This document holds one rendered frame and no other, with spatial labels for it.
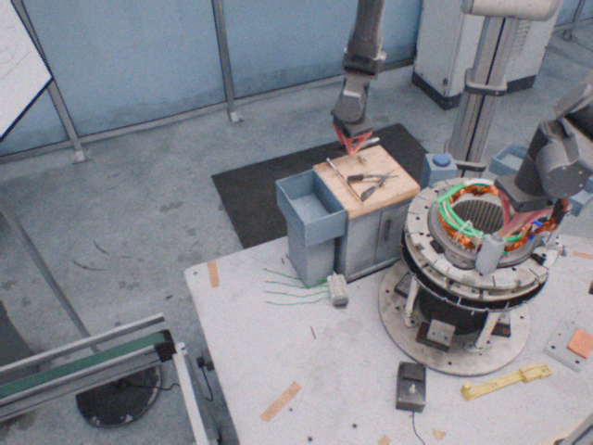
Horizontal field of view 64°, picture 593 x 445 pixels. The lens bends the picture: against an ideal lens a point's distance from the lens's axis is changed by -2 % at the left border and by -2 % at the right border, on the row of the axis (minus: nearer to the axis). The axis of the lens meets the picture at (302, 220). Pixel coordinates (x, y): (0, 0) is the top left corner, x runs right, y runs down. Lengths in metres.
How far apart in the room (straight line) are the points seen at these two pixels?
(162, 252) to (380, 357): 1.57
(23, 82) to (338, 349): 0.99
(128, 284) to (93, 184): 0.83
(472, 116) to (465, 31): 1.84
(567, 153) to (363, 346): 0.71
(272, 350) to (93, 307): 1.37
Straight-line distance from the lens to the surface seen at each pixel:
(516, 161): 1.43
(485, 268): 1.00
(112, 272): 2.55
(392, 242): 1.32
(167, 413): 2.08
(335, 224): 1.14
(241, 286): 1.35
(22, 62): 1.35
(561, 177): 0.73
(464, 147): 1.53
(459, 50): 3.31
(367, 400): 1.18
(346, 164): 1.25
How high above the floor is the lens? 1.85
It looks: 46 degrees down
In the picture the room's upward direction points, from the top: 1 degrees counter-clockwise
